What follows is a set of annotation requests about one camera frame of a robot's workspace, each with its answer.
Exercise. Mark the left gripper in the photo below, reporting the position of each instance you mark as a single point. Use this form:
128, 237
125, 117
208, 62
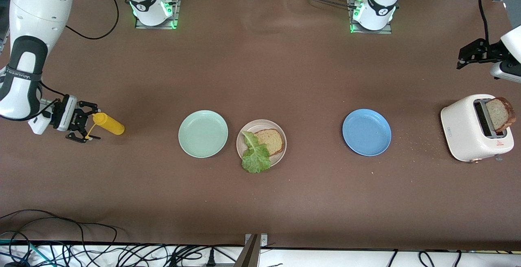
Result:
485, 52

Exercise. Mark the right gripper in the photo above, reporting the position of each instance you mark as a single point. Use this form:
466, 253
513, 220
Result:
65, 114

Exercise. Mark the yellow mustard squeeze bottle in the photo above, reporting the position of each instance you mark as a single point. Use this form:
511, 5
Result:
110, 124

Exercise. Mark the green lettuce leaf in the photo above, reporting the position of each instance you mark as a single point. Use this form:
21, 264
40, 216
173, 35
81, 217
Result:
255, 159

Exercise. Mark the brown bread slice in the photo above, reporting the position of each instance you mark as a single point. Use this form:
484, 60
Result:
273, 141
498, 114

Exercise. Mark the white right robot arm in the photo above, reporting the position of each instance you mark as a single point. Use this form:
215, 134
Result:
36, 10

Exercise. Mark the mint green plate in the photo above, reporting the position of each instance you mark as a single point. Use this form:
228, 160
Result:
203, 134

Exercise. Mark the blue plate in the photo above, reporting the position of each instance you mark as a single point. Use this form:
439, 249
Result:
366, 132

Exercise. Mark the beige plate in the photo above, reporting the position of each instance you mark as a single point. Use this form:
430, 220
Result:
260, 124

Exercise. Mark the white toaster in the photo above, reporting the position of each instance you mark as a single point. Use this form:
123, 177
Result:
464, 136

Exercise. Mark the black power plug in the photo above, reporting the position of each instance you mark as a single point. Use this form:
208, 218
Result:
210, 259

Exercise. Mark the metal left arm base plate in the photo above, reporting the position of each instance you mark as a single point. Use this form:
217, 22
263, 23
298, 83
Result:
388, 31

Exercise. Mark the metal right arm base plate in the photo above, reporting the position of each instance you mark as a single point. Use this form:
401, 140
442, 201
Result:
176, 14

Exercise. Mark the dark grey metal post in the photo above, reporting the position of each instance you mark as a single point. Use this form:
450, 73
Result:
249, 255

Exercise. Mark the grey metal table bracket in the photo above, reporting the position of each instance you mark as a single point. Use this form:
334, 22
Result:
263, 240

